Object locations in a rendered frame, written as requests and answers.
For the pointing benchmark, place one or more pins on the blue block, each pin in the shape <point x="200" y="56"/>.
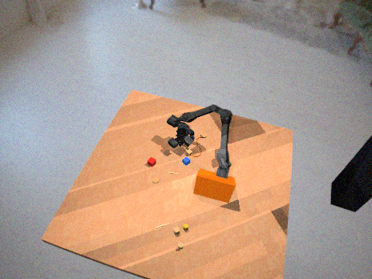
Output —
<point x="186" y="160"/>

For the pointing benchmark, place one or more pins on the small red cube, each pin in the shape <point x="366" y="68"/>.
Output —
<point x="151" y="162"/>

